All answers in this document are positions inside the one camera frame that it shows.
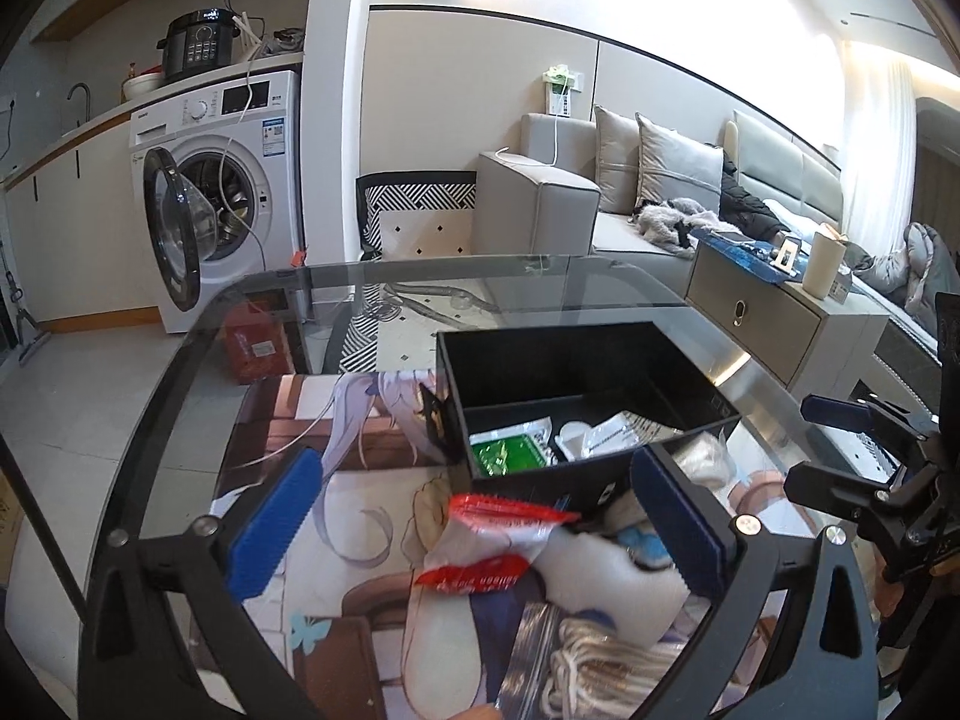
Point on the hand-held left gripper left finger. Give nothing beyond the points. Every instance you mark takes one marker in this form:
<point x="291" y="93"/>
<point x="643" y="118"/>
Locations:
<point x="274" y="525"/>

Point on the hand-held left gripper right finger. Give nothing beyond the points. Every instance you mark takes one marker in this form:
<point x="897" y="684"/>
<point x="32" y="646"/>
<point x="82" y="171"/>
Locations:
<point x="675" y="525"/>

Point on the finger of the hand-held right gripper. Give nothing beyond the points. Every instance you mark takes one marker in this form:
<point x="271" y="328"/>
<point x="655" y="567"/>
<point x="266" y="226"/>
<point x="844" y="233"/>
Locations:
<point x="829" y="412"/>
<point x="832" y="486"/>

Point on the white foam piece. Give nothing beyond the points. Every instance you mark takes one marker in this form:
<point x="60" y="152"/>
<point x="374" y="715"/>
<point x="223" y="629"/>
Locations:
<point x="600" y="585"/>

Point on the red and white packet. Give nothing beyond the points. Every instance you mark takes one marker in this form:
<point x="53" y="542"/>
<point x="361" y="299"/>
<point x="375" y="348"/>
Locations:
<point x="480" y="540"/>

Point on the black storage box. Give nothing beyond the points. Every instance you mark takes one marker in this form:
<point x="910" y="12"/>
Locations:
<point x="562" y="360"/>

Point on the clear plastic packet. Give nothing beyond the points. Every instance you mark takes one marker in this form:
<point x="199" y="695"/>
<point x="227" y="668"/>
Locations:
<point x="622" y="431"/>

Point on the beige side cabinet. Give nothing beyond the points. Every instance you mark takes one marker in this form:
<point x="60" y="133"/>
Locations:
<point x="757" y="315"/>

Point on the tissue box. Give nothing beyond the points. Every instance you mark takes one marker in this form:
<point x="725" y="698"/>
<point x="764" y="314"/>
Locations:
<point x="841" y="285"/>

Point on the printed table mat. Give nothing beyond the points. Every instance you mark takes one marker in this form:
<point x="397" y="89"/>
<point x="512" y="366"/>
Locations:
<point x="375" y="615"/>

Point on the cream cylindrical cup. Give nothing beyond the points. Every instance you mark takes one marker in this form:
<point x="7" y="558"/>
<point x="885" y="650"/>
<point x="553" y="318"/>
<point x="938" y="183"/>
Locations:
<point x="823" y="262"/>

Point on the person's dark clothing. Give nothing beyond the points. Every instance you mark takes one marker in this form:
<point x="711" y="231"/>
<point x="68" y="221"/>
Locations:
<point x="926" y="667"/>

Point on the grey down jacket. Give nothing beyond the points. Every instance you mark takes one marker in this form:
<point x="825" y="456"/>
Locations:
<point x="919" y="262"/>

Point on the green packet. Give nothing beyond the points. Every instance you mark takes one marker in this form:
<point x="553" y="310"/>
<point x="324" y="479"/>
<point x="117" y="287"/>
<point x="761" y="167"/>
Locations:
<point x="510" y="454"/>

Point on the red box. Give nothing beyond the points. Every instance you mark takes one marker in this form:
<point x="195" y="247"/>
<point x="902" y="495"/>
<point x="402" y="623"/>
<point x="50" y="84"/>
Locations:
<point x="259" y="345"/>

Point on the blue plastic sheet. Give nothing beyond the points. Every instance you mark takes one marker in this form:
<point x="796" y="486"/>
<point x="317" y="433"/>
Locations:
<point x="731" y="247"/>

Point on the black jacket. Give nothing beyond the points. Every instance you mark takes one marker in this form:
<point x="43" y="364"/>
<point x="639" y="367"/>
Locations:
<point x="746" y="202"/>

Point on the grey furry cloth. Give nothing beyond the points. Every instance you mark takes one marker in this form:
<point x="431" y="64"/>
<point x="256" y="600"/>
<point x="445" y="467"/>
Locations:
<point x="667" y="221"/>

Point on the white sheer curtain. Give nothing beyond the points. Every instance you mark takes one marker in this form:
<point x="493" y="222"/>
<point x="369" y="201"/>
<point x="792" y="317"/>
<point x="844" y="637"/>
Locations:
<point x="877" y="150"/>

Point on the white washing machine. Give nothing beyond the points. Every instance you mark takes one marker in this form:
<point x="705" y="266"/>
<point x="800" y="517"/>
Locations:
<point x="247" y="240"/>

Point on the grey cushion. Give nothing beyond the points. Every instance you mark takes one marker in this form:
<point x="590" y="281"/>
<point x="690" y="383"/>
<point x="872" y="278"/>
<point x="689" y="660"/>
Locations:
<point x="675" y="165"/>
<point x="616" y="165"/>

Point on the beige sofa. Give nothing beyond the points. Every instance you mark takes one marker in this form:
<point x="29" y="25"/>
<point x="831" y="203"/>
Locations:
<point x="540" y="202"/>

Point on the black and white patterned chair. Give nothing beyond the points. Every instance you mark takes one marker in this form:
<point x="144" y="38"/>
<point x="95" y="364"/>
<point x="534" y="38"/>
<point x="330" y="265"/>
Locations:
<point x="420" y="199"/>

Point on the kitchen counter cabinet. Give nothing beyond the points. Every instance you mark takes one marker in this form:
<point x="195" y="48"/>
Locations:
<point x="67" y="225"/>

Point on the white bowl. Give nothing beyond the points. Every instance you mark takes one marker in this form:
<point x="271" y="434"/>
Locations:
<point x="142" y="84"/>

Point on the kitchen faucet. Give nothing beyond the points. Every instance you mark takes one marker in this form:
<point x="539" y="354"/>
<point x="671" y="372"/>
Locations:
<point x="84" y="94"/>

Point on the black pressure cooker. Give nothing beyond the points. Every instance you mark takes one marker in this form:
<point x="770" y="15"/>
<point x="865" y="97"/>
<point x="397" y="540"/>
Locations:
<point x="199" y="45"/>

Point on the small photo frame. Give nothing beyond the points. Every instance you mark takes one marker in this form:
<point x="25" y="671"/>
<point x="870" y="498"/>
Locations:
<point x="786" y="253"/>

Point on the wall socket with charger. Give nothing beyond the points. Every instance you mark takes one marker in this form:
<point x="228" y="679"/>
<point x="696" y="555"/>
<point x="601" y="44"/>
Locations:
<point x="561" y="94"/>

